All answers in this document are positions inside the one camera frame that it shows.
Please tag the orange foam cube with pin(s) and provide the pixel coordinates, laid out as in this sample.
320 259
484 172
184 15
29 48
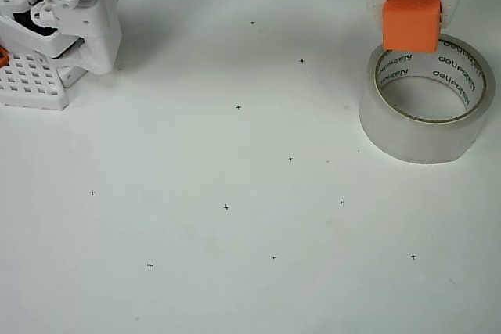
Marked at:
411 17

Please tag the clear packing tape roll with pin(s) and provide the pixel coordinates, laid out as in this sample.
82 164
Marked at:
415 136

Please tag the orange clamp piece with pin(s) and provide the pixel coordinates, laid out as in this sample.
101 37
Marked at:
3 56

